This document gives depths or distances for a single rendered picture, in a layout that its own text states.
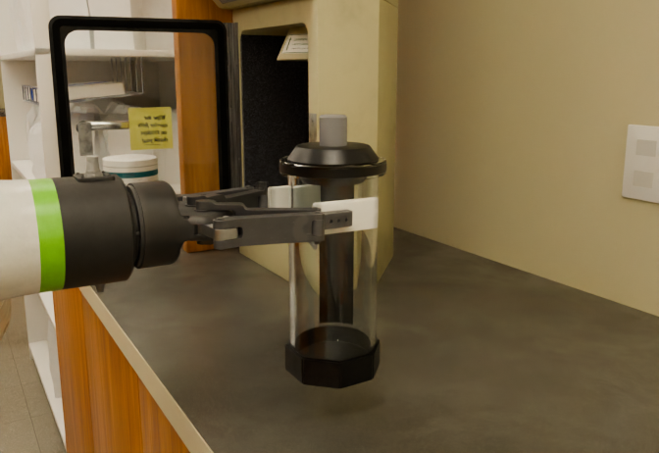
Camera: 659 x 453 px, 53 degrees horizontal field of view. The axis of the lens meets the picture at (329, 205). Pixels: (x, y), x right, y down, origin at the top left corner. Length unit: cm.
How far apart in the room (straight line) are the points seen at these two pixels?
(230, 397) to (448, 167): 81
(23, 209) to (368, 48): 65
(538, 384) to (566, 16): 64
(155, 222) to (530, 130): 84
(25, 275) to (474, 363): 54
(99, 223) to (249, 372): 35
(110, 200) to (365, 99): 58
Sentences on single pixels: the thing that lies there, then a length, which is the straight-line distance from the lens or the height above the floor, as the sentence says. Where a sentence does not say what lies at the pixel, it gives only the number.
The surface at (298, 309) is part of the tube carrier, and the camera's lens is 67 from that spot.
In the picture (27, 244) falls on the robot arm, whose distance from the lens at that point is 53.
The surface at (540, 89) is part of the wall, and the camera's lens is 124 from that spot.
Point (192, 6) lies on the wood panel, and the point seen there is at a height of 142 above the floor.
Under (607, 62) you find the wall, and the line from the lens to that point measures 115.
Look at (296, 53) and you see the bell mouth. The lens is 110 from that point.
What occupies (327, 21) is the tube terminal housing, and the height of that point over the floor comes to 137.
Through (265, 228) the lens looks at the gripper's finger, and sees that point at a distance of 56.
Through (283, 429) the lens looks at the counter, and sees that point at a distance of 71.
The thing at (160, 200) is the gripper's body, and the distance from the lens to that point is 57.
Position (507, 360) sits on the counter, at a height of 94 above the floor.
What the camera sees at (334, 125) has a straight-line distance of 64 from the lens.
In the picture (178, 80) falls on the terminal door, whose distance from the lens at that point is 124.
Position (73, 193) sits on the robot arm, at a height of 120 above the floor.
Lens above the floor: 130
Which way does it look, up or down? 12 degrees down
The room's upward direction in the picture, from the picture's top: straight up
